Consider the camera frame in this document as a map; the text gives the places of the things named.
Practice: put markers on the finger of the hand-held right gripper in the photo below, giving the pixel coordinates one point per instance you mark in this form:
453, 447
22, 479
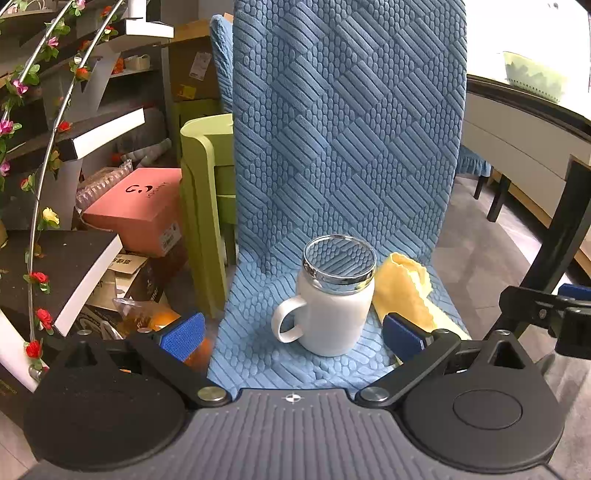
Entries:
577, 292
531, 302

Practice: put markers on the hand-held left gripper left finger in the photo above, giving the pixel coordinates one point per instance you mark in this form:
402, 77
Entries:
182, 337

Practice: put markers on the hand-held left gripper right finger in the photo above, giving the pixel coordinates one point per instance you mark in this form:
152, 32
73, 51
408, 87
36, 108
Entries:
404, 336

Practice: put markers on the yellow cloth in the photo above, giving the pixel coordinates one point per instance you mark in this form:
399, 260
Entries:
401, 286

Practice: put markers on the white mug with chrome rim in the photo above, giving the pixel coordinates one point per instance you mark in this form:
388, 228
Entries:
330, 314

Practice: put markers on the bag of oranges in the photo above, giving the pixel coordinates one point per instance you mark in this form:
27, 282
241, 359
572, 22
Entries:
147, 321

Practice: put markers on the dark printed cardboard box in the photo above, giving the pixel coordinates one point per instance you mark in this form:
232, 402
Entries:
138, 277

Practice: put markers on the pink cardboard box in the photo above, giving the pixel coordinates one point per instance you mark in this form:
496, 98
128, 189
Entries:
138, 207

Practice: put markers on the blue skirted chair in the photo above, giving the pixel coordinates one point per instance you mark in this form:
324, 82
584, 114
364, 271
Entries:
473, 161

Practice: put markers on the artificial flower garland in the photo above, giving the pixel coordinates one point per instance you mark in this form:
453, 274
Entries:
39, 277
18, 85

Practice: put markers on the clear plastic egg tray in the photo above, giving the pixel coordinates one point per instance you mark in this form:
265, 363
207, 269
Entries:
99, 187

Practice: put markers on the green plastic stool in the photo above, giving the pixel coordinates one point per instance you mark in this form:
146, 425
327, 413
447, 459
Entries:
203, 138

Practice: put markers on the green patterned bowl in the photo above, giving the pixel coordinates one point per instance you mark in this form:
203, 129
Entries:
535, 76

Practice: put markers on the blue textured cover chair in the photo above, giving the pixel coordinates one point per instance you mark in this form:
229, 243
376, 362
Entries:
341, 115
221, 55

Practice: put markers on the brown cardboard box with labels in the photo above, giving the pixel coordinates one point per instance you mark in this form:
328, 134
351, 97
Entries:
191, 64

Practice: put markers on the chrome stair rail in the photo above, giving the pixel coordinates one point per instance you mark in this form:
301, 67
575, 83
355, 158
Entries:
27, 60
40, 184

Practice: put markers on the white table with black frame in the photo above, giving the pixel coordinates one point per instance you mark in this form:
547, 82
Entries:
489, 37

